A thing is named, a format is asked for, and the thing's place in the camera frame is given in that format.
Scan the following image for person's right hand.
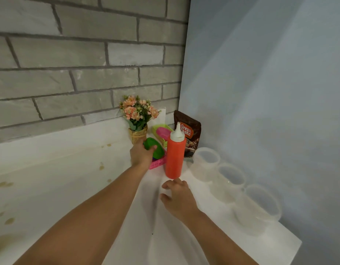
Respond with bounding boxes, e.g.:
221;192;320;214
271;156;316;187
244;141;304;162
160;178;199;221

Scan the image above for person's left hand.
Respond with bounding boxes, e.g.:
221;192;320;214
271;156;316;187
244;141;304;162
130;138;157;170

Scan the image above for pink plastic basket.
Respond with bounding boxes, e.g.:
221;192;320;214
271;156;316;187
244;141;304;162
148;154;168;170

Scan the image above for green round lid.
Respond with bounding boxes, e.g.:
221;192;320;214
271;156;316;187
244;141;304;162
143;137;166;160

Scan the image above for pink flowers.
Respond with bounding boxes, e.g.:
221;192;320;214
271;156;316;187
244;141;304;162
119;95;161;145

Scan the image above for orange squeeze bottle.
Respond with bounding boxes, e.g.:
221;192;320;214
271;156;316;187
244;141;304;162
165;121;187;180

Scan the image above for green plastic basket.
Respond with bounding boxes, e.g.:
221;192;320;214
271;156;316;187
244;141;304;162
151;124;175;148

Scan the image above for clear plastic container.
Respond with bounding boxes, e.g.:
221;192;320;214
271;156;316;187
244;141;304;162
191;147;221;183
210;162;247;203
233;184;282;236

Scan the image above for brown coffee pouch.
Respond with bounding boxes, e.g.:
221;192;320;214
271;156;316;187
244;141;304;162
173;110;202;158

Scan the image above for person's left forearm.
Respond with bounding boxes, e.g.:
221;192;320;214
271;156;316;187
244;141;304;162
14;165;146;265

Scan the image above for person's right forearm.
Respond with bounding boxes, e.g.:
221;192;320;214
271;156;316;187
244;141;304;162
185;211;259;265

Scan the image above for white countertop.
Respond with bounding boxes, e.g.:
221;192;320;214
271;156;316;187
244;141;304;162
0;107;302;265

